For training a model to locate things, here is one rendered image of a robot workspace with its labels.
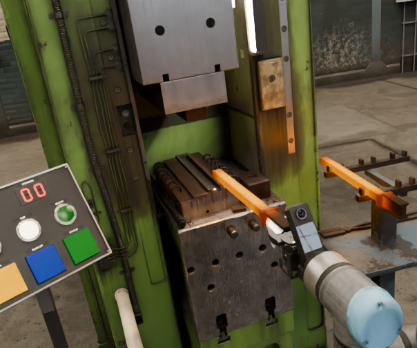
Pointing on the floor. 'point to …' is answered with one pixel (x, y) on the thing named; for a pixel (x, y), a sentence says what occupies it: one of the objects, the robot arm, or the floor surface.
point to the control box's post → (52, 318)
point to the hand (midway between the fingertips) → (273, 217)
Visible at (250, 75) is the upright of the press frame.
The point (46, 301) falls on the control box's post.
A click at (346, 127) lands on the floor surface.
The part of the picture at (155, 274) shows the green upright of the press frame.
